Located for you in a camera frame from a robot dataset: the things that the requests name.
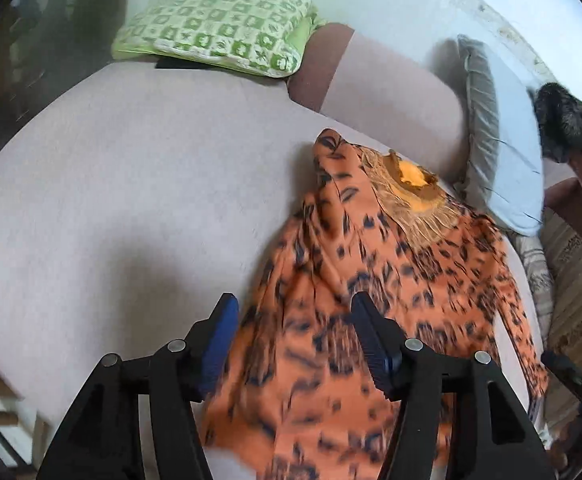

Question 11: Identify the orange black floral blouse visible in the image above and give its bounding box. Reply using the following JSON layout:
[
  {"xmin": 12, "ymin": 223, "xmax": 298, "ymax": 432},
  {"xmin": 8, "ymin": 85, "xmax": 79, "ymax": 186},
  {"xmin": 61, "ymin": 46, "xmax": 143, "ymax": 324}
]
[{"xmin": 201, "ymin": 129, "xmax": 548, "ymax": 479}]

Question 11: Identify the beige striped floral quilt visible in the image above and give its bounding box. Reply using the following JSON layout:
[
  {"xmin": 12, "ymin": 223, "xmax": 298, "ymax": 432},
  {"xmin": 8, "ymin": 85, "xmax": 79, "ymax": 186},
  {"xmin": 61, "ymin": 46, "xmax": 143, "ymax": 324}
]
[{"xmin": 512, "ymin": 206, "xmax": 582, "ymax": 441}]

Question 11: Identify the light blue grey pillow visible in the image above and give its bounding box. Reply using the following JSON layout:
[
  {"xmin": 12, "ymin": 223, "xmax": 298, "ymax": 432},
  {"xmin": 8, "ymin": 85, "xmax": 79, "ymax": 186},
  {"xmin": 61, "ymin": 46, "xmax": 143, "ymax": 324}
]
[{"xmin": 457, "ymin": 35, "xmax": 544, "ymax": 236}]

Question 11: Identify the black fur garment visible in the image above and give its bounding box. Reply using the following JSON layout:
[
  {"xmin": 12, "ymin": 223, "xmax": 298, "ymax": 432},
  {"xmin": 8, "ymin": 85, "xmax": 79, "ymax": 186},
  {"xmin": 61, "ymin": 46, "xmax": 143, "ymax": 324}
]
[{"xmin": 534, "ymin": 82, "xmax": 582, "ymax": 164}]

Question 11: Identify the pink rolled bolster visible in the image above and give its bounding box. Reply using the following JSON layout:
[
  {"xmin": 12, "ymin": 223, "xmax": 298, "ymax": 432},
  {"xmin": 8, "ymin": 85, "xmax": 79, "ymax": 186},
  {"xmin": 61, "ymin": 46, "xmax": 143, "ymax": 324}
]
[{"xmin": 288, "ymin": 23, "xmax": 469, "ymax": 183}]

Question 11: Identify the green patterned pillow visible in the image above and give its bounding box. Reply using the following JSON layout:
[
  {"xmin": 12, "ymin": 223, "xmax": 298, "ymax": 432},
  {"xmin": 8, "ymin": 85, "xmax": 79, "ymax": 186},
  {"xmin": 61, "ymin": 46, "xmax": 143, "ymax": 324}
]
[{"xmin": 111, "ymin": 0, "xmax": 325, "ymax": 79}]

